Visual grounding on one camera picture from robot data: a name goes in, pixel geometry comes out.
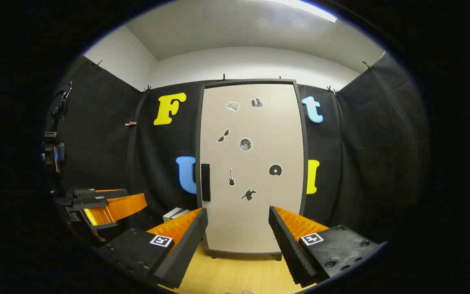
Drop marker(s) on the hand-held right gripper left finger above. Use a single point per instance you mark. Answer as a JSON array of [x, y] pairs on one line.
[[186, 249]]

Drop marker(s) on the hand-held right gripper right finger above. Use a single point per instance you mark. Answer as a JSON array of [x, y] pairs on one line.
[[286, 249]]

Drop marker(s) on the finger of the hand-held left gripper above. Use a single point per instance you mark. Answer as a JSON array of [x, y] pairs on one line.
[[116, 208], [100, 195]]

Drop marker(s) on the beige cabinet door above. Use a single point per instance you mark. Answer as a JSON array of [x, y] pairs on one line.
[[259, 122]]

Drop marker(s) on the grey cabinet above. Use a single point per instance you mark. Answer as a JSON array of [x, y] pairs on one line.
[[251, 81]]

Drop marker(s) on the light green book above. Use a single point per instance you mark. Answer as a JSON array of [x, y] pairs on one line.
[[171, 214]]

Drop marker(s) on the black backdrop cloth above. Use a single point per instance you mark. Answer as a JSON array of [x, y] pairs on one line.
[[108, 143]]

